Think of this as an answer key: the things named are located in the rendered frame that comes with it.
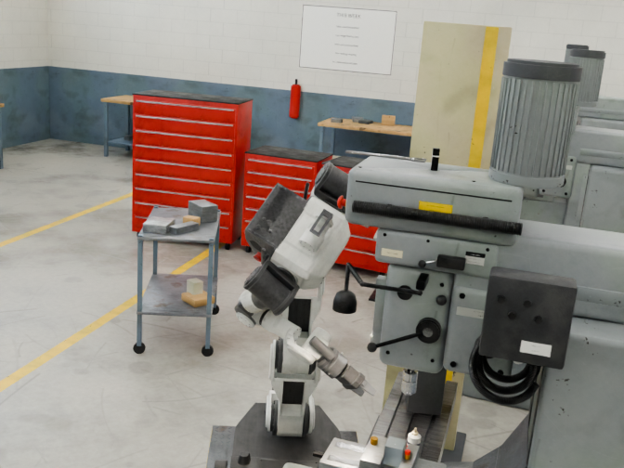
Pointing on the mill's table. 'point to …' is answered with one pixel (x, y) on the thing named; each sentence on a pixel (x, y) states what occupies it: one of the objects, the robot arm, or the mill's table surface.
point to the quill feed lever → (432, 329)
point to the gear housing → (409, 245)
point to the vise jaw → (373, 454)
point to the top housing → (433, 197)
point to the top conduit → (437, 217)
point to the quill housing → (396, 354)
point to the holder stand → (428, 394)
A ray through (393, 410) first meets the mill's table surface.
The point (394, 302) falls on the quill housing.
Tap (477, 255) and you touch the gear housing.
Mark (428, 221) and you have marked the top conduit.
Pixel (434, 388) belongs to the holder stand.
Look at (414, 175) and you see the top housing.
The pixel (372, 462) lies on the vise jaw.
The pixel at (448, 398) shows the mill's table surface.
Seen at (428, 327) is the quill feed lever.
